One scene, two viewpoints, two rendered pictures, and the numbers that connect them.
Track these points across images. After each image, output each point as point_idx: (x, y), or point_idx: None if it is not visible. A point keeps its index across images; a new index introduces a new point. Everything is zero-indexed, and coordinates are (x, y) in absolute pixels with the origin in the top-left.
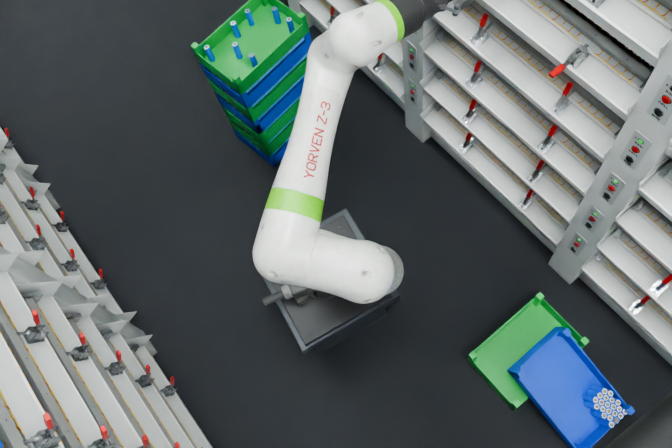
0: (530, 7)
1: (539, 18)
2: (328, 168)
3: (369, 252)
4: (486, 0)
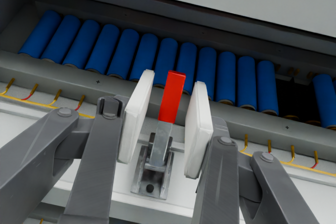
0: (289, 175)
1: (325, 191)
2: None
3: None
4: (177, 207)
